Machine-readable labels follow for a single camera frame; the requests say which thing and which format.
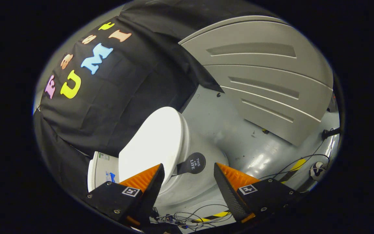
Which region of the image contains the long thin black cable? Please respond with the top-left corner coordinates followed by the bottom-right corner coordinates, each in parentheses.
top-left (258, 140), bottom-right (331, 181)

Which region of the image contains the grey drawer cabinet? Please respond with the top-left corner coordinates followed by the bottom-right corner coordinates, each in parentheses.
top-left (178, 15), bottom-right (334, 147)

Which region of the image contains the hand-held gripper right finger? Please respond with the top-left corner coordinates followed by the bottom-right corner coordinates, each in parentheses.
top-left (214, 162), bottom-right (302, 224)

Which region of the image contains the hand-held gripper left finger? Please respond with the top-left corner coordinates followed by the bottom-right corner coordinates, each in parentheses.
top-left (86, 163), bottom-right (165, 228)

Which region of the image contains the black backdrop cloth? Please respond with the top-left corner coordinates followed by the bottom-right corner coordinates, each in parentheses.
top-left (33, 0), bottom-right (283, 202)

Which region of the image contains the black power plug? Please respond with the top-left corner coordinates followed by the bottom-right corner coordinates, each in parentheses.
top-left (322, 127), bottom-right (341, 140)

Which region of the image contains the black round lid lifter tab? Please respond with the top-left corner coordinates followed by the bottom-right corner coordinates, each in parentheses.
top-left (176, 152), bottom-right (206, 176)

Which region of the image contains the yellow black hazard tape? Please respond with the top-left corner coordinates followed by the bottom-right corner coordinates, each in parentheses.
top-left (195, 211), bottom-right (231, 223)
top-left (278, 158), bottom-right (307, 182)

